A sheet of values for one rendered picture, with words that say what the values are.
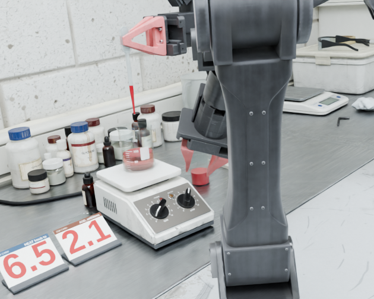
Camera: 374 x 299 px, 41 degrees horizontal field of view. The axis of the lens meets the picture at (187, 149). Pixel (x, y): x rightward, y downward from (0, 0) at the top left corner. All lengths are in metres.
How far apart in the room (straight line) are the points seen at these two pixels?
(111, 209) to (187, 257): 0.19
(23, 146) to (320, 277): 0.70
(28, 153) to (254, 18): 0.83
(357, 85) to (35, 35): 1.07
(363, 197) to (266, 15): 0.64
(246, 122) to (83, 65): 0.99
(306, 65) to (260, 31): 1.50
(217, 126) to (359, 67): 1.12
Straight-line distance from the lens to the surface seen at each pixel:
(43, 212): 1.04
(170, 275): 0.76
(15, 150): 1.16
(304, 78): 1.92
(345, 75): 1.83
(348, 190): 1.02
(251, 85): 0.42
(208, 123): 0.73
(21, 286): 0.79
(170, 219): 0.84
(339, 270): 0.76
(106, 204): 0.92
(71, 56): 1.36
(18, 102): 1.29
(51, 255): 0.83
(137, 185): 0.86
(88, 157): 1.20
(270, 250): 0.51
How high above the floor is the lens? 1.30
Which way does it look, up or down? 18 degrees down
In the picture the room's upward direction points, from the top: 5 degrees counter-clockwise
